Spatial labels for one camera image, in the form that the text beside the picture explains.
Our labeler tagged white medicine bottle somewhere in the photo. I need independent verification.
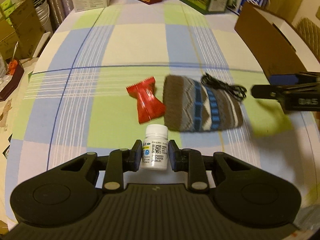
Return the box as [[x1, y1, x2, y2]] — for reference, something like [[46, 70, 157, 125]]
[[141, 124, 168, 171]]

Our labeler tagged brown blue knitted sock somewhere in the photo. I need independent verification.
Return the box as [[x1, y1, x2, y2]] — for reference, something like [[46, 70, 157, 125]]
[[163, 75, 244, 132]]

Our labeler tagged red snack packet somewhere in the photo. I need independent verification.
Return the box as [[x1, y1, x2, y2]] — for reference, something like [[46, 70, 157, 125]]
[[126, 76, 165, 124]]

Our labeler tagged black cable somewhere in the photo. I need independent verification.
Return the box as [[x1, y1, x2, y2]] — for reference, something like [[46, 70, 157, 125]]
[[200, 73, 248, 102]]

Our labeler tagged large brown cardboard box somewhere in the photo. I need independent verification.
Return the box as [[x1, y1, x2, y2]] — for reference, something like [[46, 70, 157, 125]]
[[234, 2, 319, 78]]

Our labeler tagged brown cardboard boxes stack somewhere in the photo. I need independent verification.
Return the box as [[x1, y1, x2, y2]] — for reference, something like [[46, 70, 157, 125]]
[[1, 0, 45, 60]]

